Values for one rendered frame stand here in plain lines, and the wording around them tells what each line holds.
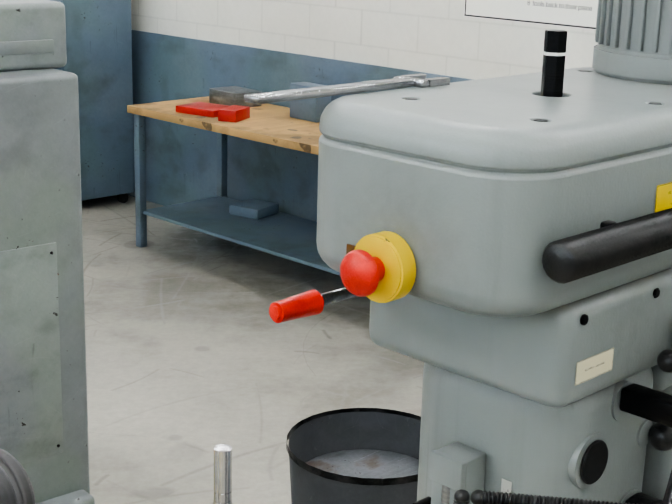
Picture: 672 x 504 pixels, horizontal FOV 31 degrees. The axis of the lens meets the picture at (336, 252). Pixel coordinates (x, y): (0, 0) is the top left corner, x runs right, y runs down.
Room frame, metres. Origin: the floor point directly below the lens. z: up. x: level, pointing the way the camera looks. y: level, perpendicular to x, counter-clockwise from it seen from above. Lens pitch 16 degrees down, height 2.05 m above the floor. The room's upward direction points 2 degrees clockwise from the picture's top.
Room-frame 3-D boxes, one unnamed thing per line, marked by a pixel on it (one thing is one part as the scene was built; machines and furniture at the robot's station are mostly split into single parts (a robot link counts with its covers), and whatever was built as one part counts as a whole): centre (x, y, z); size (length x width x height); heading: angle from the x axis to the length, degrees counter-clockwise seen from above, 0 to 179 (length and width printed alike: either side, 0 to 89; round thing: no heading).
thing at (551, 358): (1.21, -0.23, 1.68); 0.34 x 0.24 x 0.10; 136
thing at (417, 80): (1.15, -0.01, 1.89); 0.24 x 0.04 x 0.01; 135
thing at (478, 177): (1.19, -0.21, 1.81); 0.47 x 0.26 x 0.16; 136
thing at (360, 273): (1.00, -0.02, 1.76); 0.04 x 0.03 x 0.04; 46
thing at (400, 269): (1.01, -0.04, 1.76); 0.06 x 0.02 x 0.06; 46
